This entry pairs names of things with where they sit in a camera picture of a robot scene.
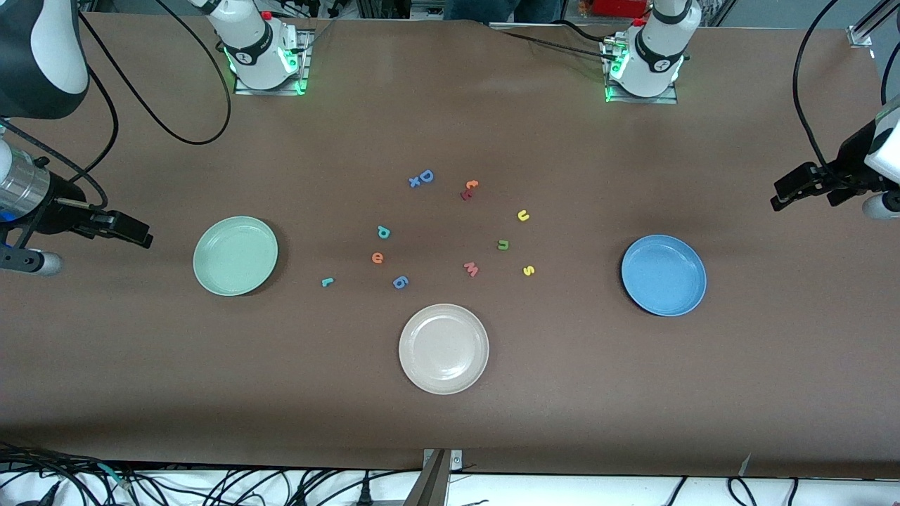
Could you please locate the black cable on mat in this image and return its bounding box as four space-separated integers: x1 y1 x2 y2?
501 31 611 57
559 20 619 44

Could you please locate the grey metal rack frame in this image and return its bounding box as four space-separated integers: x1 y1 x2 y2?
355 0 451 20

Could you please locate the beige round plate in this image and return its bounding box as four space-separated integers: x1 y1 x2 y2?
398 303 490 396

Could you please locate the aluminium profile bar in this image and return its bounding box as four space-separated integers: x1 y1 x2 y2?
402 450 451 506

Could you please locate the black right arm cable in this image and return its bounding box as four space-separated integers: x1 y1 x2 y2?
0 0 233 210

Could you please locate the aluminium corner profile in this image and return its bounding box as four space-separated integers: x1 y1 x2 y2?
847 0 900 48

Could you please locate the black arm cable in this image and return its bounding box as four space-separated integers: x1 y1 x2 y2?
792 0 900 173
0 0 233 210

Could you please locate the green round plate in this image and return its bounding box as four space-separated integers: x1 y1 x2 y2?
193 216 279 297

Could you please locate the teal tipped cable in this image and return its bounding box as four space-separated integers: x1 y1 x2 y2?
95 462 134 491

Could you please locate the blue round plate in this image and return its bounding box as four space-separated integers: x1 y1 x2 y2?
621 234 707 318

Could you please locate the person in blue jeans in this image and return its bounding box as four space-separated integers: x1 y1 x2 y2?
444 0 565 24

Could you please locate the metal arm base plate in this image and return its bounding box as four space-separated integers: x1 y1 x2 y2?
234 28 314 96
603 39 679 105

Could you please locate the red box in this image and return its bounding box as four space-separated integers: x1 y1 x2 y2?
591 0 651 18

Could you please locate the brown table mat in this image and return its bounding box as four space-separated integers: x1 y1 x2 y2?
0 11 900 480

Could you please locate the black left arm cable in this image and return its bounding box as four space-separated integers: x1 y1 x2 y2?
792 0 900 173

